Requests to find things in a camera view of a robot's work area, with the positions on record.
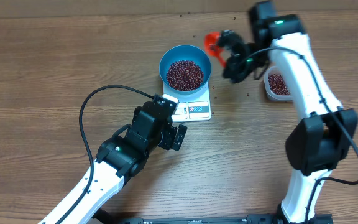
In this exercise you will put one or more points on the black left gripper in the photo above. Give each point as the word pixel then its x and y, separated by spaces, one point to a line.
pixel 169 133

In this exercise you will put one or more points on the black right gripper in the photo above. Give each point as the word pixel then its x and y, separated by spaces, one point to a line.
pixel 234 66

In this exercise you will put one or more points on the red measuring scoop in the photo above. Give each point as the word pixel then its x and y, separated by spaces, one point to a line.
pixel 211 47

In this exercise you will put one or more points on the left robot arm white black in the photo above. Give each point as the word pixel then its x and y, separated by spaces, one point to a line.
pixel 120 158

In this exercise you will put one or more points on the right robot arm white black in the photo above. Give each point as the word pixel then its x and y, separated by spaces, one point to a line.
pixel 325 130

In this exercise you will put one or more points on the white digital kitchen scale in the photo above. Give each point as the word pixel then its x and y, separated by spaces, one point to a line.
pixel 191 107

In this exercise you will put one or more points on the teal blue bowl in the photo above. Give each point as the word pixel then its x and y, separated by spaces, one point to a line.
pixel 185 52

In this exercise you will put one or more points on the red beans in bowl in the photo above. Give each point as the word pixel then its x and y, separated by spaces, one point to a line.
pixel 184 75

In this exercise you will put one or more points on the clear plastic container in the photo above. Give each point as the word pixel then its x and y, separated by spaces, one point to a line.
pixel 270 94

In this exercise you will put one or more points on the red adzuki beans pile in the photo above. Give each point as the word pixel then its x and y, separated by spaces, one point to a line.
pixel 278 85

